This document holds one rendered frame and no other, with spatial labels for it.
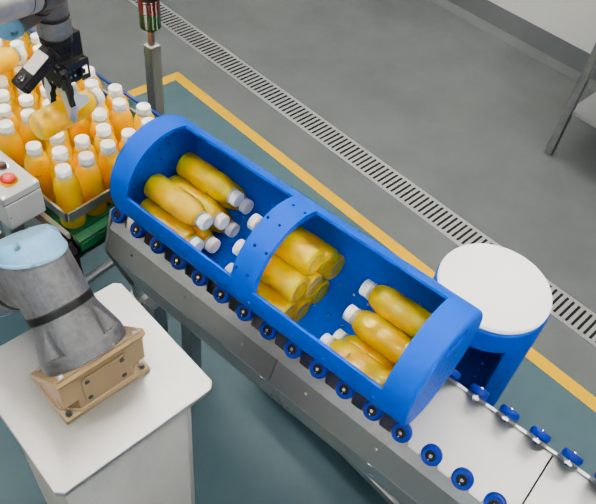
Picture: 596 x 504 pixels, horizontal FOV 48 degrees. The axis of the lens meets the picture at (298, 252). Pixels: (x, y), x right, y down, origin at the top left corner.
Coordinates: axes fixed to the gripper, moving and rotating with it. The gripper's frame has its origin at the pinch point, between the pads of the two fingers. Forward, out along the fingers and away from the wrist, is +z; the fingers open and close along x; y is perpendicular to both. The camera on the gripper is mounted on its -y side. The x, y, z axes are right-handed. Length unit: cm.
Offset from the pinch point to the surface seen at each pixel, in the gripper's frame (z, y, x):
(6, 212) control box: 15.4, -21.9, -4.3
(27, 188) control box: 11.8, -15.4, -4.4
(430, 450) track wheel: 24, 2, -112
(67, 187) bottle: 16.8, -5.9, -5.6
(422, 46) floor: 122, 290, 50
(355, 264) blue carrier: 16, 25, -73
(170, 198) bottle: 9.2, 4.5, -32.2
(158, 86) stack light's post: 26, 48, 21
